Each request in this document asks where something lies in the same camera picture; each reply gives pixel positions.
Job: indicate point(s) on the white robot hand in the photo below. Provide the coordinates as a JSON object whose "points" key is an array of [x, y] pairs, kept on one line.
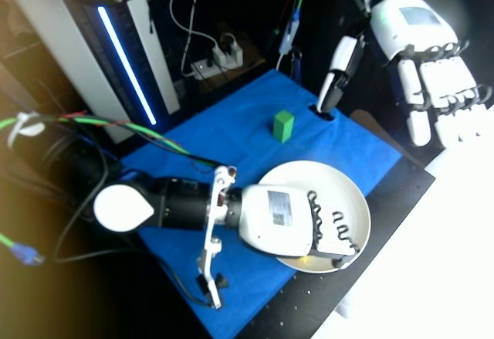
{"points": [[278, 223], [409, 22]]}

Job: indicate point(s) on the green block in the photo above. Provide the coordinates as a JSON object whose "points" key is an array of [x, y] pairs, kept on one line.
{"points": [[283, 128]]}

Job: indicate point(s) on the white round plate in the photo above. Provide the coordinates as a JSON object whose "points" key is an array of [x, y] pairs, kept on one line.
{"points": [[347, 200]]}

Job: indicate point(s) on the blue cloth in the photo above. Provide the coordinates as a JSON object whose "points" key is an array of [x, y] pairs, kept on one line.
{"points": [[231, 130]]}

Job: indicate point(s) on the blue and white connector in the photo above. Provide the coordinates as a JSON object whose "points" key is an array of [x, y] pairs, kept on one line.
{"points": [[291, 32]]}

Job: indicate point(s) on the white power strip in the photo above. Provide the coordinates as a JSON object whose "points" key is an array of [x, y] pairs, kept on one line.
{"points": [[227, 55]]}

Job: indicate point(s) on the blue plug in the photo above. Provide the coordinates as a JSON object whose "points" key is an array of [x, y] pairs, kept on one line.
{"points": [[27, 254]]}

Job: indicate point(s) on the white tower with blue light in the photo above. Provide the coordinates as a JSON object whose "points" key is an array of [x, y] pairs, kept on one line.
{"points": [[58, 45]]}

